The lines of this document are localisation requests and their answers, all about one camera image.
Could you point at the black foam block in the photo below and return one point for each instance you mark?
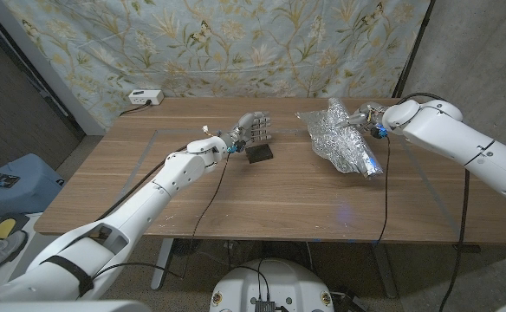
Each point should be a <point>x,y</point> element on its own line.
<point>261,154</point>

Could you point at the floral printed backdrop cloth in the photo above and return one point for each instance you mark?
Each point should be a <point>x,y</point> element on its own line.
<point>235,47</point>

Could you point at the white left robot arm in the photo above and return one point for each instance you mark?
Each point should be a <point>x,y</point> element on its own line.
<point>149,203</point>

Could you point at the blue plastic bin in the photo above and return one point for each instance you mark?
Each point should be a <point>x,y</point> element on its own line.
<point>23,190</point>

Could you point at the black round fan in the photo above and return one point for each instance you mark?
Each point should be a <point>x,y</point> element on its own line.
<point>188,247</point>

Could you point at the crinkled aluminum foil roll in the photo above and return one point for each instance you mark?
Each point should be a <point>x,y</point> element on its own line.
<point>337,138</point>

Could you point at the black power adapter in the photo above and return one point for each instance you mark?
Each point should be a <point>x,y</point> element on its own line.
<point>348,301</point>

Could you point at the black torso connector box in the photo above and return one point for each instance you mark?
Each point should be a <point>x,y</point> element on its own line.
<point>264,306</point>

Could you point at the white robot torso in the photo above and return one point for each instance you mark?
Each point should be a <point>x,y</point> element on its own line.
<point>274,281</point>

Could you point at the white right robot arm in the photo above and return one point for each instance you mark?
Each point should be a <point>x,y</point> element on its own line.
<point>456,138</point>

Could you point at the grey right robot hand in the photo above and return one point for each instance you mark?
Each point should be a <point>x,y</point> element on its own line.
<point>367,117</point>

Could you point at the black printed card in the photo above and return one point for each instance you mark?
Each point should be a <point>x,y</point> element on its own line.
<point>3,180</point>

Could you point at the white power strip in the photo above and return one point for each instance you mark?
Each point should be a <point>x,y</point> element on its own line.
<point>145,97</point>

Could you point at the white table leg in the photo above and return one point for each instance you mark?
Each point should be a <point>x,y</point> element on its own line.
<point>385,271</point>
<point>161,264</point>

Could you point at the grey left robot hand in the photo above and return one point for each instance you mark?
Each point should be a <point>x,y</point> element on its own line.
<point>253,130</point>

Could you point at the black backdrop pole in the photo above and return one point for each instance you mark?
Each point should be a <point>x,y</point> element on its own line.
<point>411,54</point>

